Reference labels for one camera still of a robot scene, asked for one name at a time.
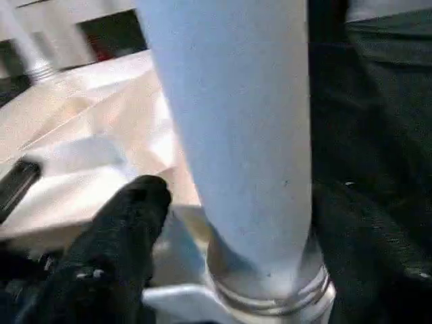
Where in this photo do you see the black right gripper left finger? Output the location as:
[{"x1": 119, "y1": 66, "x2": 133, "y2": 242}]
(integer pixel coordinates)
[{"x1": 12, "y1": 173, "x2": 173, "y2": 324}]

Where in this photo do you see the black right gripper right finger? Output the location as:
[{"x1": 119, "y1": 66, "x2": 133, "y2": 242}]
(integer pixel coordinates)
[{"x1": 311, "y1": 183, "x2": 432, "y2": 324}]

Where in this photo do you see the white plastic table top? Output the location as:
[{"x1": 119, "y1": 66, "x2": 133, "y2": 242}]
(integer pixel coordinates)
[{"x1": 0, "y1": 49, "x2": 339, "y2": 324}]

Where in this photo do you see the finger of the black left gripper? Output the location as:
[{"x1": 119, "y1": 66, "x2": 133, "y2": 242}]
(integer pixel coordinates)
[{"x1": 0, "y1": 159, "x2": 42, "y2": 224}]

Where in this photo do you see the white plastic table leg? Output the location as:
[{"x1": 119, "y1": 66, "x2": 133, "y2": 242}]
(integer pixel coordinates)
[
  {"x1": 132, "y1": 0, "x2": 331, "y2": 315},
  {"x1": 0, "y1": 0, "x2": 54, "y2": 82}
]

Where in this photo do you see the black work mat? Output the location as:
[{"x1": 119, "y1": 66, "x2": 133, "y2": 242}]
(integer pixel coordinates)
[{"x1": 0, "y1": 6, "x2": 432, "y2": 324}]

